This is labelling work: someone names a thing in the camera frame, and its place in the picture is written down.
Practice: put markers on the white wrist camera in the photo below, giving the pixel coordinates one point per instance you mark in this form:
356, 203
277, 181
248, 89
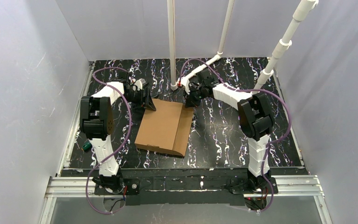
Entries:
183, 82
139, 84

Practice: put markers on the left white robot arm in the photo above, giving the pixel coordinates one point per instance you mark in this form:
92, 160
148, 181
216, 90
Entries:
96, 122

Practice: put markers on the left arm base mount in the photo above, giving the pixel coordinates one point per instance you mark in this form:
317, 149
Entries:
116, 187

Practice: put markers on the aluminium table frame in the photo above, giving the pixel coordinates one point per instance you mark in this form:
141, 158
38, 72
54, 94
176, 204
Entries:
184, 190

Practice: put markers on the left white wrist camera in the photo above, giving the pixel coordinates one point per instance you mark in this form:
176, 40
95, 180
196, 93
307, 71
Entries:
139, 84

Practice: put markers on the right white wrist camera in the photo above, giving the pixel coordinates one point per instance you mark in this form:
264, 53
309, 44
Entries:
183, 82

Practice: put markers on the white PVC pipe frame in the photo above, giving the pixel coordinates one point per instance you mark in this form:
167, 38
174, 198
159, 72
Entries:
231, 28

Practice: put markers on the brown cardboard box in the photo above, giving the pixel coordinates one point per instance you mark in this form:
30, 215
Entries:
166, 130

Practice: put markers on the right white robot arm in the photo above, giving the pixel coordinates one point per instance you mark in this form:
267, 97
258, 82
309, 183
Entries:
255, 117

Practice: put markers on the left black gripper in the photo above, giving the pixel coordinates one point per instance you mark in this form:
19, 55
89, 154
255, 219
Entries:
146, 96

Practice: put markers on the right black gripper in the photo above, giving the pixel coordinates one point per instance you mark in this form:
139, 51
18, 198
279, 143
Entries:
193, 95

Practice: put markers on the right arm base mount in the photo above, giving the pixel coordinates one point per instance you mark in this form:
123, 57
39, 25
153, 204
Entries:
259, 188

